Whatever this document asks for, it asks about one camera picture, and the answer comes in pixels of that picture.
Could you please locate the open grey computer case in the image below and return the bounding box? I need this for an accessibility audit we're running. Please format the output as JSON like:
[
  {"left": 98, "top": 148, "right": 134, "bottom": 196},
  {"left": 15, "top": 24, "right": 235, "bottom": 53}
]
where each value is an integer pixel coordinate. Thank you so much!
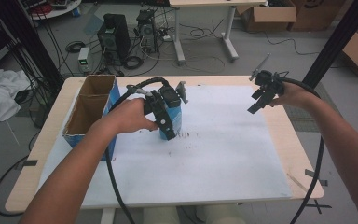
[{"left": 135, "top": 8, "right": 158, "bottom": 54}]

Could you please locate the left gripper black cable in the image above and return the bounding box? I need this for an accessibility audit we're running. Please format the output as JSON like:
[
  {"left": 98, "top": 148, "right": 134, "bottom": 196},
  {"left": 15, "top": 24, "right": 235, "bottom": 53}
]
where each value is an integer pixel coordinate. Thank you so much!
[{"left": 104, "top": 76, "right": 172, "bottom": 224}]

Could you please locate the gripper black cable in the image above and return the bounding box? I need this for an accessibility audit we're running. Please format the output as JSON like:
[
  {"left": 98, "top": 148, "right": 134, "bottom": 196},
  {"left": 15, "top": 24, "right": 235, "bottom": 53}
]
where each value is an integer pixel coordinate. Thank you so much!
[
  {"left": 104, "top": 76, "right": 172, "bottom": 224},
  {"left": 273, "top": 70, "right": 325, "bottom": 224}
]

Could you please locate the person's right hand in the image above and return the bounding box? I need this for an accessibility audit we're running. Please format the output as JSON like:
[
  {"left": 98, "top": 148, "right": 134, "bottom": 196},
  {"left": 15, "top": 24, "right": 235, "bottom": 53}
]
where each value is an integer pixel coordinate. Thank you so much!
[{"left": 268, "top": 81, "right": 320, "bottom": 110}]

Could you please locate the blue packet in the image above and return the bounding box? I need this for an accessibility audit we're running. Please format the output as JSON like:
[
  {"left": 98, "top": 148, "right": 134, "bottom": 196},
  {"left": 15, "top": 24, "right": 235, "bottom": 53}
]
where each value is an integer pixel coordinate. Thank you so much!
[{"left": 158, "top": 104, "right": 184, "bottom": 142}]

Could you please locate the black computer tower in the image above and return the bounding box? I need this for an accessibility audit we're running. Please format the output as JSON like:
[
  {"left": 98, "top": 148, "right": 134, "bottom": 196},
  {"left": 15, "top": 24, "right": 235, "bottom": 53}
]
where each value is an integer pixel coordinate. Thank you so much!
[{"left": 96, "top": 13, "right": 131, "bottom": 66}]

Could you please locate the round white table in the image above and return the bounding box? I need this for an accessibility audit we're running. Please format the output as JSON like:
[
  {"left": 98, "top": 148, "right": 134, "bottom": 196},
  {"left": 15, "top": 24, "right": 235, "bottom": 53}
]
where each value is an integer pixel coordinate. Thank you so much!
[{"left": 18, "top": 0, "right": 83, "bottom": 21}]

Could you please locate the person's left hand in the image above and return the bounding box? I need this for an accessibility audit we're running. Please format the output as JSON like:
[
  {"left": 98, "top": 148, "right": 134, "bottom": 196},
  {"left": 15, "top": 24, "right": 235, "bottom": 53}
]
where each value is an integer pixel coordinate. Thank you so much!
[{"left": 101, "top": 97, "right": 160, "bottom": 135}]

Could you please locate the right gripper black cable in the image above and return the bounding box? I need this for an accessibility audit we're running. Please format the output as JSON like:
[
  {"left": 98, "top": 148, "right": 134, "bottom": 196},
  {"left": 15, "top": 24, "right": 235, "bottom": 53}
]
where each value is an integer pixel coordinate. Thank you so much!
[{"left": 273, "top": 70, "right": 325, "bottom": 224}]

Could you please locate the white power supply unit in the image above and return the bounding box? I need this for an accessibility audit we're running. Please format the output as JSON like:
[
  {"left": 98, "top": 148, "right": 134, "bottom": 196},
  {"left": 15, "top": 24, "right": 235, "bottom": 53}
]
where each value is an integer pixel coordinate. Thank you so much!
[{"left": 77, "top": 47, "right": 90, "bottom": 75}]

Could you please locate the blue cardboard box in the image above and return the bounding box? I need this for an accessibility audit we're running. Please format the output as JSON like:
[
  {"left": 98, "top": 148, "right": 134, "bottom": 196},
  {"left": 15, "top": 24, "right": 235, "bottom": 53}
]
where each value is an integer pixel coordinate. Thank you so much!
[{"left": 62, "top": 74, "right": 121, "bottom": 161}]

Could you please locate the black cable-wrapped stand post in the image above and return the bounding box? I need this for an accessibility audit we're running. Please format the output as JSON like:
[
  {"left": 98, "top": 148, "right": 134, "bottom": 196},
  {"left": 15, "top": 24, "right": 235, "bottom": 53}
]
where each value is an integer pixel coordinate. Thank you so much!
[{"left": 0, "top": 0, "right": 65, "bottom": 91}]

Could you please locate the flat brown cardboard box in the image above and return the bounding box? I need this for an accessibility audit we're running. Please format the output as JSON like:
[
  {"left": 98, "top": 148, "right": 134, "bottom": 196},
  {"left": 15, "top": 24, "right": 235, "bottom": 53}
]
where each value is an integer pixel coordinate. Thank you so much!
[{"left": 236, "top": 3, "right": 297, "bottom": 33}]

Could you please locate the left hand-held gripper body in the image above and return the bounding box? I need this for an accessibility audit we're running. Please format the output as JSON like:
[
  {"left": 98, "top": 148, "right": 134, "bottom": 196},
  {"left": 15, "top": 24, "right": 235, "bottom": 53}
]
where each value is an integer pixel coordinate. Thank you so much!
[{"left": 143, "top": 80, "right": 189, "bottom": 117}]

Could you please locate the coiled black cable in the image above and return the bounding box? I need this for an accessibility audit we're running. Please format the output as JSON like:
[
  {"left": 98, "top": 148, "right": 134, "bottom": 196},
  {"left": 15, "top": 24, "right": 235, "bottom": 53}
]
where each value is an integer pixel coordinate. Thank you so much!
[
  {"left": 65, "top": 40, "right": 87, "bottom": 53},
  {"left": 123, "top": 55, "right": 145, "bottom": 70}
]

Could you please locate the wooden table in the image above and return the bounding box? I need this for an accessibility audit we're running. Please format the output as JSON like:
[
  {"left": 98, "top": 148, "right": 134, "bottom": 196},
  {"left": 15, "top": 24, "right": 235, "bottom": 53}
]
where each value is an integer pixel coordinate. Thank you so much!
[{"left": 5, "top": 75, "right": 324, "bottom": 214}]

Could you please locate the tall brown cardboard box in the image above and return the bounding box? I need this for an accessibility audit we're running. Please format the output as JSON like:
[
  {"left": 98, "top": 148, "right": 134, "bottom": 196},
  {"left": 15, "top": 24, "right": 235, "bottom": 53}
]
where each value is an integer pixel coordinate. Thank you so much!
[{"left": 287, "top": 0, "right": 347, "bottom": 32}]

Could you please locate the white cloth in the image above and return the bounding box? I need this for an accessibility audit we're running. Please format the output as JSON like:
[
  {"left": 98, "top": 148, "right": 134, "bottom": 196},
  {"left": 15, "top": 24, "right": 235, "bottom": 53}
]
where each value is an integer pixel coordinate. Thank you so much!
[{"left": 0, "top": 68, "right": 32, "bottom": 125}]

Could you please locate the black metal stand post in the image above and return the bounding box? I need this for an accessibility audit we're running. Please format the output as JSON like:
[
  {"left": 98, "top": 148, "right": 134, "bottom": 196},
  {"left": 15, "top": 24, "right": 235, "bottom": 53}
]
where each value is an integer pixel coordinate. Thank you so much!
[{"left": 301, "top": 0, "right": 358, "bottom": 90}]

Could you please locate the white table mat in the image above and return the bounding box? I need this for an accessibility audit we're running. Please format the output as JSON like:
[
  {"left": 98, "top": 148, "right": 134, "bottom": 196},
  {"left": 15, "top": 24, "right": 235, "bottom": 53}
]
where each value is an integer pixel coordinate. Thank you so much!
[{"left": 36, "top": 84, "right": 293, "bottom": 210}]

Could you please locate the white-legged desk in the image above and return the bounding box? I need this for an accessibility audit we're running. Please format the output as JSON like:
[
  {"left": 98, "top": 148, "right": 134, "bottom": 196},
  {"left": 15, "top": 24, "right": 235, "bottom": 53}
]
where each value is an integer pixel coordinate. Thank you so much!
[{"left": 168, "top": 0, "right": 268, "bottom": 67}]

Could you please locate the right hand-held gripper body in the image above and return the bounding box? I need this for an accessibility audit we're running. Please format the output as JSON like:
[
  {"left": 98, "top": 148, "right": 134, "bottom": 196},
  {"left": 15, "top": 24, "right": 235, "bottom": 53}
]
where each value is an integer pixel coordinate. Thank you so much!
[{"left": 249, "top": 52, "right": 286, "bottom": 98}]

